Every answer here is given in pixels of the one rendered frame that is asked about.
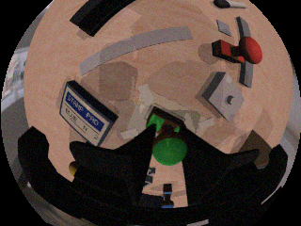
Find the black stamp pad tin with blue label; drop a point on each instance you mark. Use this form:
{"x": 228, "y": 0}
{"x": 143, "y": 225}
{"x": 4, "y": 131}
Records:
{"x": 85, "y": 114}

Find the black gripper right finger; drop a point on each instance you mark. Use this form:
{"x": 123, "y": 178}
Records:
{"x": 205, "y": 166}

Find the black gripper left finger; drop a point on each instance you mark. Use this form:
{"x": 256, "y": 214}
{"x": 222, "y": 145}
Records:
{"x": 130, "y": 162}

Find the cream inspection card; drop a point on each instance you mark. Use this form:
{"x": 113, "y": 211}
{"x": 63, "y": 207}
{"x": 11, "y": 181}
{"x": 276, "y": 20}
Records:
{"x": 192, "y": 120}

